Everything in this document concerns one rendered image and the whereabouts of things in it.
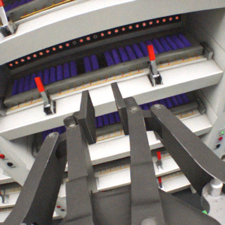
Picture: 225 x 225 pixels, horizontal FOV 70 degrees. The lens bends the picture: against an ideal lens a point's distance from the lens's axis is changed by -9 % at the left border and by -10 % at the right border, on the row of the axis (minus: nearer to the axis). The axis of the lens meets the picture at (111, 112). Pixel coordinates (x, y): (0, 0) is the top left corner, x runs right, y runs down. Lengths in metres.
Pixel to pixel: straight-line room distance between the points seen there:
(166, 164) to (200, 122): 0.23
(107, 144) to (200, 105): 0.33
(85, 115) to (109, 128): 0.42
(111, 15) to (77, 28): 0.07
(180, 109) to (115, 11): 0.38
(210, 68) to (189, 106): 0.17
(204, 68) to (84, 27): 0.31
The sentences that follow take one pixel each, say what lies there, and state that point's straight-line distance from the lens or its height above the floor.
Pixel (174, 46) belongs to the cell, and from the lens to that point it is 0.52.
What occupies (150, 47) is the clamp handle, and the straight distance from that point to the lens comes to 0.42.
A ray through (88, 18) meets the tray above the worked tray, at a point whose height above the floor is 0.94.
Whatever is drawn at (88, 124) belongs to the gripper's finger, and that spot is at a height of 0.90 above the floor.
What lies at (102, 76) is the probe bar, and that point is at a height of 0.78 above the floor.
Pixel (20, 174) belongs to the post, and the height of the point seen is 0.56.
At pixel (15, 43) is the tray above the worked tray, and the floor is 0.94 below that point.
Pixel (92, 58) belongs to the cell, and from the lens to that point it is 0.51.
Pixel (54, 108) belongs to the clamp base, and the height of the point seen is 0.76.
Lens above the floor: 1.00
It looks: 40 degrees down
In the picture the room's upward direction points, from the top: 17 degrees counter-clockwise
